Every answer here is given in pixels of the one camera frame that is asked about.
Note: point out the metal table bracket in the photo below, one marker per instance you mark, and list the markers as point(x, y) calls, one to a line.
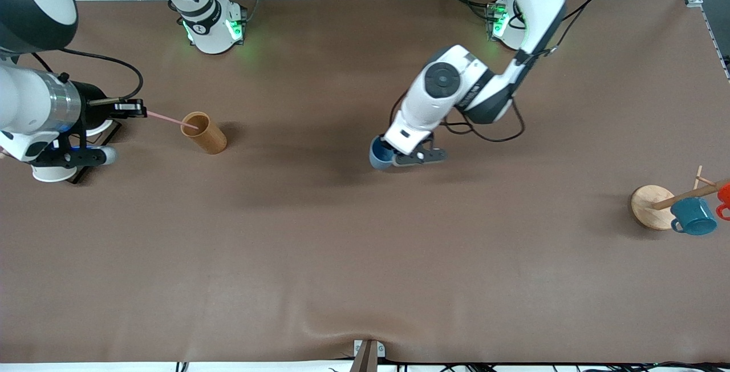
point(368, 355)

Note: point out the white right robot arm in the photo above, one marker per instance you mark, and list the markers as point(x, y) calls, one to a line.
point(34, 104)

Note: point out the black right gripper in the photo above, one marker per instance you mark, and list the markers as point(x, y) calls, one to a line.
point(93, 109)

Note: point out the pink straw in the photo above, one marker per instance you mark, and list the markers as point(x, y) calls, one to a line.
point(171, 119)

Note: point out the red mug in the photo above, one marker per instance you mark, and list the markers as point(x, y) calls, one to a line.
point(725, 198)

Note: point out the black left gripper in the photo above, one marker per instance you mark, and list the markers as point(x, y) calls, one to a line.
point(394, 151)

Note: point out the white upturned paper cup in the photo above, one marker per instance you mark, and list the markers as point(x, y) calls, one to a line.
point(54, 173)

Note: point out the brown wooden cylinder holder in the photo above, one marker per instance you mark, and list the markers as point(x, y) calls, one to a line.
point(208, 135)

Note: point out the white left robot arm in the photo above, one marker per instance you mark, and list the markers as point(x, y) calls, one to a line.
point(445, 89)

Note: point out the white tilted paper cup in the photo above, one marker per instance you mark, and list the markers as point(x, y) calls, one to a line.
point(101, 128)

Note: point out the blue cup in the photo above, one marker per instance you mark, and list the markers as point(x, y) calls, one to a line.
point(377, 158)

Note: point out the wooden mug tree stand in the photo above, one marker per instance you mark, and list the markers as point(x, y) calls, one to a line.
point(650, 206)

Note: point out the brown table mat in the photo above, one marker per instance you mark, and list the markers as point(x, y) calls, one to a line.
point(365, 258)

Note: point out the teal mug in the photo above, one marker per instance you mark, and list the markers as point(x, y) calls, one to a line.
point(693, 217)

